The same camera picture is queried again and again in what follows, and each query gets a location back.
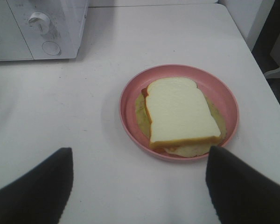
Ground toy sandwich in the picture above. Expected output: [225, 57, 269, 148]
[135, 77, 226, 158]

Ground white microwave door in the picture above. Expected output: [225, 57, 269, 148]
[0, 0, 33, 61]

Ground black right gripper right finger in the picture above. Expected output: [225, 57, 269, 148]
[206, 146, 280, 224]

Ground white timer knob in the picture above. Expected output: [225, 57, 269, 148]
[28, 12, 51, 35]

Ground pink round plate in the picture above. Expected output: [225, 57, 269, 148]
[119, 64, 239, 162]

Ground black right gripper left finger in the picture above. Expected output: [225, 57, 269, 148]
[0, 147, 74, 224]

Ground white microwave oven body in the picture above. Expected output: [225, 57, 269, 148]
[7, 0, 89, 60]

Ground round white door button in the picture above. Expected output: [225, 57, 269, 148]
[42, 42, 61, 56]

